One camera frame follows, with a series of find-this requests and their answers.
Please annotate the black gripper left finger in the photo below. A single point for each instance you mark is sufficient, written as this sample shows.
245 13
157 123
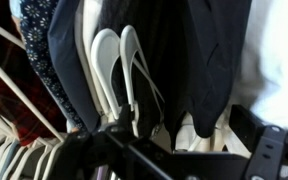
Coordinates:
90 150

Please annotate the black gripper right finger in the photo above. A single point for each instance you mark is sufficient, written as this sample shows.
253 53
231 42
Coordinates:
270 150

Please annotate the white plastic hanger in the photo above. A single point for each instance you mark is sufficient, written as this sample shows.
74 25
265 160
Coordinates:
128 50
104 56

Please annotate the black shirt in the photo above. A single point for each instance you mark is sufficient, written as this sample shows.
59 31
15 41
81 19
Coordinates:
190 66

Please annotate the white button shirt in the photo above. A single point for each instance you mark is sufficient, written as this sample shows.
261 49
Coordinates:
277 66

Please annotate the red plaid shirt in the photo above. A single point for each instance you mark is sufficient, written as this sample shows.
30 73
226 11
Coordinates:
4 86

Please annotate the cream hanging shirt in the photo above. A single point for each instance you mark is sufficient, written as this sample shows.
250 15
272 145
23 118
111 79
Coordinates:
84 40

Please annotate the navy floral shirt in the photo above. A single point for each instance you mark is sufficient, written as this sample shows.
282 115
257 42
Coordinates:
39 43

